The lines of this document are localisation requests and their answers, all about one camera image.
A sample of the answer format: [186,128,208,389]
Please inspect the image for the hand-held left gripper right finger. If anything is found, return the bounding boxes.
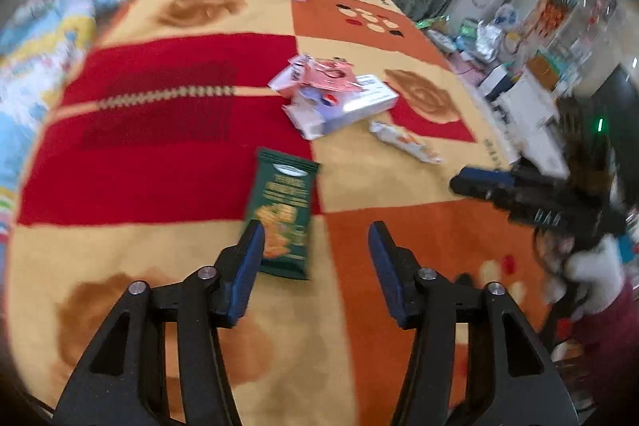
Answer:
[368,221,580,426]

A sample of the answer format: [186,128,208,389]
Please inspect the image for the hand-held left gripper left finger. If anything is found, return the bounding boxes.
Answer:
[52,220,265,426]

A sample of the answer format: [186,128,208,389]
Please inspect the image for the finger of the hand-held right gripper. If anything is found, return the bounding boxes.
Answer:
[449,165,531,203]
[492,195,541,220]

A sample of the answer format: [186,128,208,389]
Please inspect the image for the green snack packet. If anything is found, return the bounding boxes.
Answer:
[244,147,321,282]

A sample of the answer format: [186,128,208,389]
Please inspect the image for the person's right forearm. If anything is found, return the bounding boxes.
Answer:
[569,289,639,367]

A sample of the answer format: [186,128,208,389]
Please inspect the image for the person's right hand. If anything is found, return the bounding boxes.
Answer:
[563,235,626,320]

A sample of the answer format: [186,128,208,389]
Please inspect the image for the white television cabinet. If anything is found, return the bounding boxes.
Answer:
[478,69,572,174]

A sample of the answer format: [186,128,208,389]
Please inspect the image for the orange white wrapper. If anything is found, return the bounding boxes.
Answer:
[368,120,443,166]

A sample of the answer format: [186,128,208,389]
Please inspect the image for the black television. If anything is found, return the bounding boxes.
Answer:
[581,64,639,122]

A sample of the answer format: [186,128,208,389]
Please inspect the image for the silver foil bag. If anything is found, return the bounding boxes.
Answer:
[473,19,504,60]

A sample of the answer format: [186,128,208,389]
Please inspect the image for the flat white box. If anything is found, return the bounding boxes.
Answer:
[284,73,401,141]

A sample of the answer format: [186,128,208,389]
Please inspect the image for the pink snack packet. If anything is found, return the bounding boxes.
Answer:
[291,55,361,91]

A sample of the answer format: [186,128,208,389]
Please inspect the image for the colourful striped quilt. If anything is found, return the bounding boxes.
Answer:
[0,0,98,232]

